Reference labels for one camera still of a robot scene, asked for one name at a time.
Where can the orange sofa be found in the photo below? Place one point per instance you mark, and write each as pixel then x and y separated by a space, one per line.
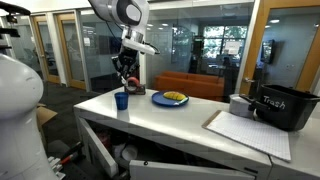
pixel 190 85

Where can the white wall sign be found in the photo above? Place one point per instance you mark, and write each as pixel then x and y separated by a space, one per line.
pixel 232 47

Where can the black trash bin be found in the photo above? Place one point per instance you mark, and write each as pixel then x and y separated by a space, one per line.
pixel 290 110

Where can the blue plastic cup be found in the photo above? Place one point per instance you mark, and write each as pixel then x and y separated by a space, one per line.
pixel 121 100

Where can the brown cardboard box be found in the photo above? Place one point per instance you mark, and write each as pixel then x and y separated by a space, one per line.
pixel 45 115

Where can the dark wall television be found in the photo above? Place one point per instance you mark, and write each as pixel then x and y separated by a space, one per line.
pixel 268 51

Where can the blue round plate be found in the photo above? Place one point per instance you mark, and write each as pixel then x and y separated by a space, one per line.
pixel 161 100

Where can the white metal bracket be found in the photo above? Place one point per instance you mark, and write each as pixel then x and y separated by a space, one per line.
pixel 56 166

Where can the white teal plastic utensil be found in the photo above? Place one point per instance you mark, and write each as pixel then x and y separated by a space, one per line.
pixel 183 101

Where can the yellow toy food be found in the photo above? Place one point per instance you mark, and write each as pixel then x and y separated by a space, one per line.
pixel 174 96

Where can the black camera stand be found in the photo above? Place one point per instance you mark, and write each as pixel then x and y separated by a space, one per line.
pixel 10 20

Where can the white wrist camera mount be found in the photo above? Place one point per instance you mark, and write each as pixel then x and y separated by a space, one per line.
pixel 140 47

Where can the white round bowl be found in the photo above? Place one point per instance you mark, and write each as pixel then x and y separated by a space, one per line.
pixel 129 152

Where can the white cabinet door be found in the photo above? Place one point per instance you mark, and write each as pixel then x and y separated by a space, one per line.
pixel 98 146

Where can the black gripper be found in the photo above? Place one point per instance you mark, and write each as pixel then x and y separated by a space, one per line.
pixel 126 60

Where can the red black hand tool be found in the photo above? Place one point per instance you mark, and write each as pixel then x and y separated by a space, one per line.
pixel 71 155

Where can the black red tape dispenser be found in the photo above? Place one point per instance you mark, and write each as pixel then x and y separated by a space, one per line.
pixel 136 88

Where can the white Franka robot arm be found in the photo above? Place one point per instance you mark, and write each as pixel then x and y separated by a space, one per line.
pixel 20 100

